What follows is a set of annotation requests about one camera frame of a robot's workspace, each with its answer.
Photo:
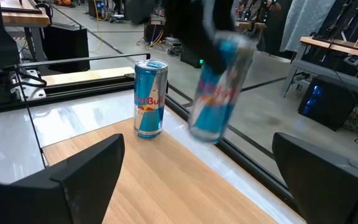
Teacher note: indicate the white glossy table mat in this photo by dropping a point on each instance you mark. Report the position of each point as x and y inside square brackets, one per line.
[11, 146]

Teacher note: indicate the blue silver Red Bull can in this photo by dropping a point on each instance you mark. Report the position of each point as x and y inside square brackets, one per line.
[149, 102]
[216, 105]

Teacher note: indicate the black computer tower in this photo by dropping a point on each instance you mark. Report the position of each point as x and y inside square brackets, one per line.
[64, 49]

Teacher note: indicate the black computer blue light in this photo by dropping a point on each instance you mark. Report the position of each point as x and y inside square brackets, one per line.
[331, 102]

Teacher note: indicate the black aluminium table frame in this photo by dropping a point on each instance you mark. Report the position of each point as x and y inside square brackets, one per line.
[89, 88]

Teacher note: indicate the wooden top grey workbench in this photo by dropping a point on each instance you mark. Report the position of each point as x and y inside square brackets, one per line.
[337, 46]

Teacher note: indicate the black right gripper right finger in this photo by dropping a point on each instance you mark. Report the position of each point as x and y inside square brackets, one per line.
[328, 186]

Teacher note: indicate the grey curtain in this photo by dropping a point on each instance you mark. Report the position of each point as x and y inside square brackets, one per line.
[306, 21]

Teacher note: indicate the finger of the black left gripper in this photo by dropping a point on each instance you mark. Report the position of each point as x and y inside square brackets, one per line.
[207, 49]

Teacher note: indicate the wooden shelf with black frame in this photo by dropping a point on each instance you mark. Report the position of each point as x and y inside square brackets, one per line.
[166, 186]

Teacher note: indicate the black box green light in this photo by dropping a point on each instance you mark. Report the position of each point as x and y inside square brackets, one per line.
[191, 57]

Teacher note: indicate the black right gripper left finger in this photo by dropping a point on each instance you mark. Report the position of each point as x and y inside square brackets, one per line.
[73, 193]

